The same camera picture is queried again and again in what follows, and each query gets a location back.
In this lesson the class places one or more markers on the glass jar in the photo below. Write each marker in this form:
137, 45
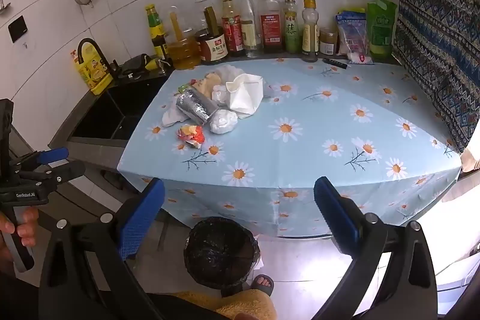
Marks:
328, 42

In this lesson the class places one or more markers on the white tissue ball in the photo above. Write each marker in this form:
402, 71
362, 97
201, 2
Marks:
223, 122

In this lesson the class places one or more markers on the metal utensil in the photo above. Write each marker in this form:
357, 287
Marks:
3, 7

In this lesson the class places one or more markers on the black slim tool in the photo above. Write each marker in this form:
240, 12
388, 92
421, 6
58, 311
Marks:
335, 62

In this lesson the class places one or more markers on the cooking oil jug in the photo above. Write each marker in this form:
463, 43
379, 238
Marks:
183, 55

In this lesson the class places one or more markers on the person's yellow clothing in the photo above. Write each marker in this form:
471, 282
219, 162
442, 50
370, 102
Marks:
240, 305

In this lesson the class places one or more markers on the clear bottle yellow cap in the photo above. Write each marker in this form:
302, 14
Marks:
310, 35

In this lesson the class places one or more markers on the green cap sauce bottle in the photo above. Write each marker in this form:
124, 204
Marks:
155, 27

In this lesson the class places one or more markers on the small clear plastic bottle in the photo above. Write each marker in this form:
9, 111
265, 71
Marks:
350, 37

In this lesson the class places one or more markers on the soy sauce jug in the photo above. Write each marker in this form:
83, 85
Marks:
213, 49

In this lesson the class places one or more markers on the bin with black liner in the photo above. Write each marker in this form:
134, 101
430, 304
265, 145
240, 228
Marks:
221, 252

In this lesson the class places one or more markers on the crushed beige paper cup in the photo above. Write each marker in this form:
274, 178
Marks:
209, 84

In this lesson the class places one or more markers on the black faucet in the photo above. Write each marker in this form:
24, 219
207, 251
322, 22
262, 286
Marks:
80, 50

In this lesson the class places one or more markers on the dark sandal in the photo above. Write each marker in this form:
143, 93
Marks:
257, 288

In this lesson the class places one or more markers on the silver foil packet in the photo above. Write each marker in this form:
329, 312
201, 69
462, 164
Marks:
195, 106

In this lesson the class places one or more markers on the yellow detergent bottle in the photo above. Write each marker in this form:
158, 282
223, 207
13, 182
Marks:
92, 74

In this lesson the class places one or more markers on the metal sink knob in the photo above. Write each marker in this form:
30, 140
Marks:
162, 67

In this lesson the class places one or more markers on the person's foot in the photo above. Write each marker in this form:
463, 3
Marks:
265, 282

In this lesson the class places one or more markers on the small white packet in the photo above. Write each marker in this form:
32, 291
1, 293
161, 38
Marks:
362, 58

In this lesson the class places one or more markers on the black sink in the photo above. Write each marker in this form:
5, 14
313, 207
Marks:
112, 110

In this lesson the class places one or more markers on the blue daisy tablecloth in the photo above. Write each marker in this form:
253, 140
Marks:
318, 125

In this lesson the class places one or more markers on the blue patterned curtain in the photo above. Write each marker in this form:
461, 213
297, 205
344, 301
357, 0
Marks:
438, 24

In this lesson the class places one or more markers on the clear plastic wrapper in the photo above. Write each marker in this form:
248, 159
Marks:
268, 90

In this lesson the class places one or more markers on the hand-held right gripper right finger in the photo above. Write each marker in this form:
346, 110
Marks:
337, 218

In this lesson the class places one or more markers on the clear vinegar bottle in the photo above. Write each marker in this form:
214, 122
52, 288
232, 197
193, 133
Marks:
249, 29

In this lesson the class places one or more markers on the black wall switch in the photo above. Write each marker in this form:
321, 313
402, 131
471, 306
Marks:
18, 28

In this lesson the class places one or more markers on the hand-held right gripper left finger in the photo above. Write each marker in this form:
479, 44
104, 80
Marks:
142, 218

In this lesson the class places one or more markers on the small white tissue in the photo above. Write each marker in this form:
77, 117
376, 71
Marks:
219, 94

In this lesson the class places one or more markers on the dark bottle red label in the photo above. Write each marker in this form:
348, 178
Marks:
231, 27
270, 29

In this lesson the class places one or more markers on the red sachet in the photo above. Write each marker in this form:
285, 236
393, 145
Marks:
185, 85

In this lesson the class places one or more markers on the green pouch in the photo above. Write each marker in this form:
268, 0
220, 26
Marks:
381, 27

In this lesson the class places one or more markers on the red yellow snack wrapper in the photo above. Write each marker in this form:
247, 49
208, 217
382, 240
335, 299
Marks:
191, 135

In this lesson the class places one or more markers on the person's left hand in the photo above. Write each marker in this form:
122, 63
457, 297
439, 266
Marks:
29, 226

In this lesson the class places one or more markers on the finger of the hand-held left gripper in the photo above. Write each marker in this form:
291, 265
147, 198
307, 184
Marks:
54, 155
67, 172

